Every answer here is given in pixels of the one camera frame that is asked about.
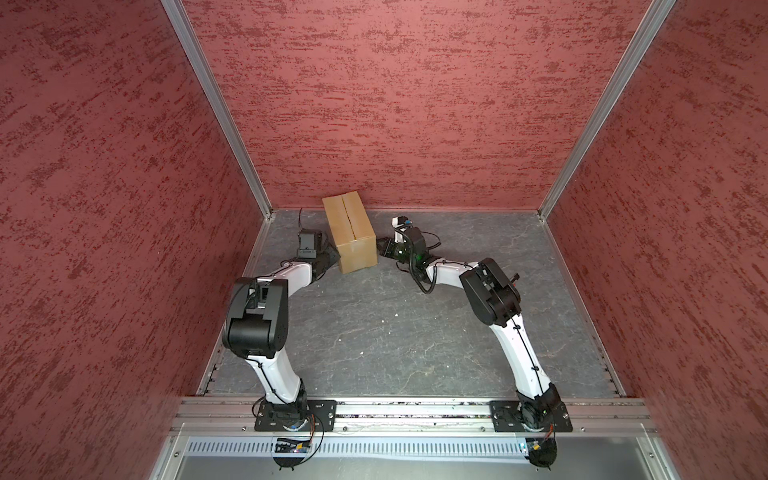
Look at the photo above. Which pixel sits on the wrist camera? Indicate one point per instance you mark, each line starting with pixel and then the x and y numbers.
pixel 401 222
pixel 310 241

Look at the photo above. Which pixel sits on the white slotted cable duct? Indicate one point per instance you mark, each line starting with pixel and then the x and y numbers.
pixel 483 448

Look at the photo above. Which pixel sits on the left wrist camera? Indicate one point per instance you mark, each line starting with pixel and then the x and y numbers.
pixel 310 241

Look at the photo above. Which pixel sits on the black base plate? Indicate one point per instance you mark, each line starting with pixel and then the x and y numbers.
pixel 312 416
pixel 529 417

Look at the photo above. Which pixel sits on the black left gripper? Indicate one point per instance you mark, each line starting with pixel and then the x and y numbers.
pixel 333 254

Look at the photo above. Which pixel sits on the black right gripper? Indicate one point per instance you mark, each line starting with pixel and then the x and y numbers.
pixel 386 250

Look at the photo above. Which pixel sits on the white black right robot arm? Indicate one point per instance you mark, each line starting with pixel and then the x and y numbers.
pixel 496 303

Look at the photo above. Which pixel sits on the aluminium left corner post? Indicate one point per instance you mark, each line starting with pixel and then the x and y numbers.
pixel 184 31

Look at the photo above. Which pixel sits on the right controller board with wires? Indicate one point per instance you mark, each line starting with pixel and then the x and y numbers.
pixel 542 452

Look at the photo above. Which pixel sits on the aluminium front rail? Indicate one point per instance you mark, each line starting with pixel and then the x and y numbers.
pixel 418 416

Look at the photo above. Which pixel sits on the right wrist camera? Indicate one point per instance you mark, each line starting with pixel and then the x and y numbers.
pixel 401 222

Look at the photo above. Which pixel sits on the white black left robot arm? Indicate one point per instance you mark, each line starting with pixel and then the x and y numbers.
pixel 257 327

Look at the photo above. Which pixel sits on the aluminium right corner post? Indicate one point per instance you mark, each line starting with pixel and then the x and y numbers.
pixel 647 30

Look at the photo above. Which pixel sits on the brown cardboard express box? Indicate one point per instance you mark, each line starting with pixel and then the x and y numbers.
pixel 352 232

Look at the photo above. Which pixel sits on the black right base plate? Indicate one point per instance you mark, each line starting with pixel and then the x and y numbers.
pixel 529 417

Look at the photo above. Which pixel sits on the aluminium corner post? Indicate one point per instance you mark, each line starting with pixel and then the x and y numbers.
pixel 647 30
pixel 184 31

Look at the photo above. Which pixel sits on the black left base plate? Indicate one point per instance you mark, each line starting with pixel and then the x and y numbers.
pixel 312 416

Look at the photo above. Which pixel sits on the controller board with wires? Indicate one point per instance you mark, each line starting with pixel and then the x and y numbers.
pixel 542 452
pixel 291 453

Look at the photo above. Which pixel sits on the left controller board with wires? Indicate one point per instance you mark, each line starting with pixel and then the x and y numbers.
pixel 291 453

